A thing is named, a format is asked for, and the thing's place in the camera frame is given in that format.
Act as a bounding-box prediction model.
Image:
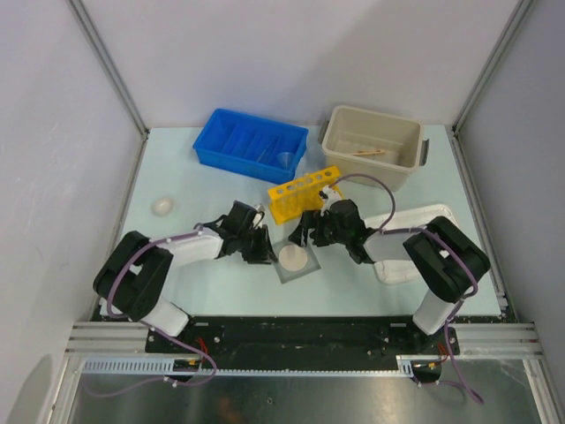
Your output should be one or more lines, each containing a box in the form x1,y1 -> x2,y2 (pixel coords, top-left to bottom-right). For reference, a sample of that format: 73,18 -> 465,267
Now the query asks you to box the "blue plastic divided bin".
192,109 -> 308,185

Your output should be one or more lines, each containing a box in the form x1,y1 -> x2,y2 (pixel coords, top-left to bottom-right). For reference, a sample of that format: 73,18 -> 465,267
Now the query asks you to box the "beige plastic storage box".
320,105 -> 429,192

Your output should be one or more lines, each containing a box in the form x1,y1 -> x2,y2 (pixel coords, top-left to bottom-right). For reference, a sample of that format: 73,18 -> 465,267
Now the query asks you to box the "aluminium frame rail right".
449,322 -> 544,357

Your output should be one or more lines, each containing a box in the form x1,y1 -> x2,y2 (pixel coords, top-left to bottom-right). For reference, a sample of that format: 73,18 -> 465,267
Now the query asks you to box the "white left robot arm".
93,201 -> 278,353

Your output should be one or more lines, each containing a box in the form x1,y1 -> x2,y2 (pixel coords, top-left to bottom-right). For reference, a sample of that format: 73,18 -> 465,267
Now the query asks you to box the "yellow test tube rack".
267,166 -> 341,225

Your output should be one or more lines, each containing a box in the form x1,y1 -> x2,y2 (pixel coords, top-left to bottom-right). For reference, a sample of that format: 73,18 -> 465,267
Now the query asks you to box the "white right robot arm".
288,200 -> 491,354

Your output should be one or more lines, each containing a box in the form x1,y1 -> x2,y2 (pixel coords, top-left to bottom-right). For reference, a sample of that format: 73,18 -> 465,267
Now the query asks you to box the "clear glass test tube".
296,173 -> 312,210

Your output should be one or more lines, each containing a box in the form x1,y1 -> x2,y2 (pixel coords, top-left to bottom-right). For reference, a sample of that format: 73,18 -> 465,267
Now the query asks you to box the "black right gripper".
289,210 -> 350,247

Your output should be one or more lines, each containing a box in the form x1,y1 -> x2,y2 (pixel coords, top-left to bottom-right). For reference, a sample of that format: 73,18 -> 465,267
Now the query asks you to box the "white plastic lid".
369,204 -> 459,285

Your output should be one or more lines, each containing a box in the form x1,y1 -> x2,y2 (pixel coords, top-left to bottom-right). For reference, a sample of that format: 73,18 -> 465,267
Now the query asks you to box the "white porcelain evaporating dish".
151,197 -> 174,216

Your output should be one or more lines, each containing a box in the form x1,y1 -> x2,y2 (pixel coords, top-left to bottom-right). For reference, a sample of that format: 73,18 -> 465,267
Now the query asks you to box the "clear glass funnel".
277,152 -> 295,170

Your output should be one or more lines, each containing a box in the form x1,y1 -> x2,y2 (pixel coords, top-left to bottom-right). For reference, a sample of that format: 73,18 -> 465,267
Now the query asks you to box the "slotted cable duct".
82,355 -> 438,376

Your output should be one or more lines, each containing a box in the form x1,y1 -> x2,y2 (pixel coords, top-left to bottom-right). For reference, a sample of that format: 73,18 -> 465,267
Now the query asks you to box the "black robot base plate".
145,315 -> 460,370

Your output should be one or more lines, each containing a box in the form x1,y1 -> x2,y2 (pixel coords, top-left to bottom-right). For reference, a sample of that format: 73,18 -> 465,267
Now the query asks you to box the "wooden test tube holder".
351,149 -> 387,156

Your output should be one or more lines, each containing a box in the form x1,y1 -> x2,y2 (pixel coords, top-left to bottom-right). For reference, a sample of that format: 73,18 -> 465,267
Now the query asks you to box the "aluminium frame rail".
65,322 -> 148,355
449,322 -> 544,357

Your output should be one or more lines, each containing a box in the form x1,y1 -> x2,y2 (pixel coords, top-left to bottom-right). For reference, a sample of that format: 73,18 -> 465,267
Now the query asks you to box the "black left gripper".
237,224 -> 278,266

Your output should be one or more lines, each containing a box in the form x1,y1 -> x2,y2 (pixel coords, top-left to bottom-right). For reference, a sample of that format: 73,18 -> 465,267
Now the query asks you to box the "wire gauze with ceramic centre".
274,240 -> 321,284

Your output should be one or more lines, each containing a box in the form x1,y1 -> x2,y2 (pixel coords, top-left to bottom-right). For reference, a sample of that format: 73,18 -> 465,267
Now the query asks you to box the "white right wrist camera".
319,185 -> 342,216

